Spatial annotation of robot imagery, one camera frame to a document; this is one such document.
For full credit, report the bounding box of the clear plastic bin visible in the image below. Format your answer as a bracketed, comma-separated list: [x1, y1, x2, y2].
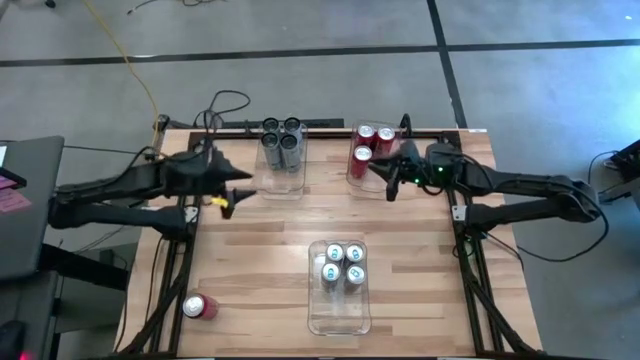
[253, 119, 310, 201]
[345, 119, 404, 194]
[306, 238, 373, 337]

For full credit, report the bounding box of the grey side desk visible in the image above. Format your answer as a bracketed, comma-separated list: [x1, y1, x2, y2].
[0, 134, 66, 282]

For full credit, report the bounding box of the pink sticky note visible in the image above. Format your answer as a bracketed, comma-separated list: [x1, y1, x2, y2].
[0, 188, 34, 215]

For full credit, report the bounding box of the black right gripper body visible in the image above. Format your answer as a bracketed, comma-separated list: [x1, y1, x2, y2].
[399, 140, 466, 194]

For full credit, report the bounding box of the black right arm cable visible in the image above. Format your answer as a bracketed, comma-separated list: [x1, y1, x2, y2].
[482, 189, 611, 264]

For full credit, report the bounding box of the black equipment box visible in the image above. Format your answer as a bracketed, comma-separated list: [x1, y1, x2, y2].
[589, 138, 640, 206]

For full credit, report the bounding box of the black floor cable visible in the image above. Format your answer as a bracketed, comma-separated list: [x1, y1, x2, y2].
[63, 143, 157, 154]

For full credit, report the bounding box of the black aluminium table frame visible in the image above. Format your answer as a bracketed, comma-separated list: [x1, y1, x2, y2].
[117, 127, 544, 360]

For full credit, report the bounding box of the dark equipment cart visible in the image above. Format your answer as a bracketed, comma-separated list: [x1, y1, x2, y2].
[0, 242, 129, 360]

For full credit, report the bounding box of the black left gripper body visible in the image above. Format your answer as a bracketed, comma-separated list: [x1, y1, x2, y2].
[159, 148, 230, 198]

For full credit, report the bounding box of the looped black cable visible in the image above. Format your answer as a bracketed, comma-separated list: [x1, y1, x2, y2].
[192, 89, 251, 132]

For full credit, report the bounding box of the yellow cable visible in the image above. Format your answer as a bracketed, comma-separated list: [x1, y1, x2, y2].
[81, 0, 162, 139]

